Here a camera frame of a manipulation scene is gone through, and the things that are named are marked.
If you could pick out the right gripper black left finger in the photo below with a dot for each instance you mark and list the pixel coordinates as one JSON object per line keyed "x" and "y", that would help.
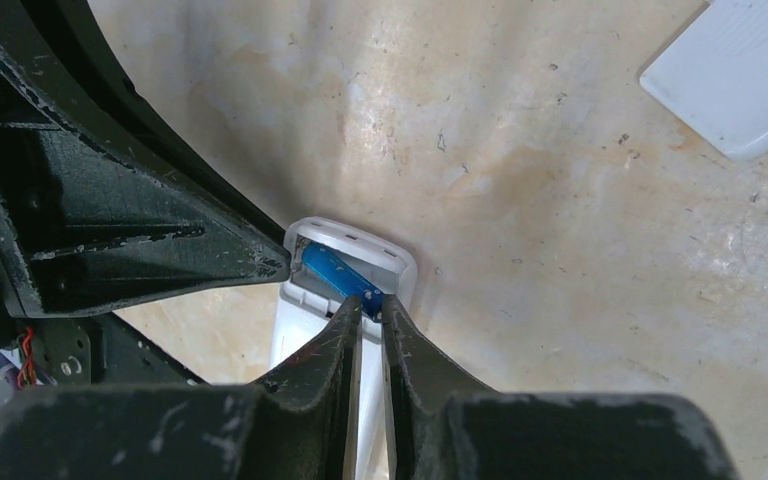
{"x": 306, "y": 424}

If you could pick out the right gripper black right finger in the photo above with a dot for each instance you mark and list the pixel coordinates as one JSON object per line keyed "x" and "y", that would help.
{"x": 421, "y": 380}

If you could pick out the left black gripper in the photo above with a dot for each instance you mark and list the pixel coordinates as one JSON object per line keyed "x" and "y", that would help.
{"x": 103, "y": 205}

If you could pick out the blue battery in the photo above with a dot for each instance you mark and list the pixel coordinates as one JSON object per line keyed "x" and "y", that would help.
{"x": 341, "y": 277}

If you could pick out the white remote battery cover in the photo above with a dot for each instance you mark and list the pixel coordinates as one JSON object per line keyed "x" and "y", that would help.
{"x": 714, "y": 77}

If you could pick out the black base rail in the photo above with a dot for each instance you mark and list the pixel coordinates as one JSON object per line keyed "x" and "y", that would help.
{"x": 102, "y": 349}

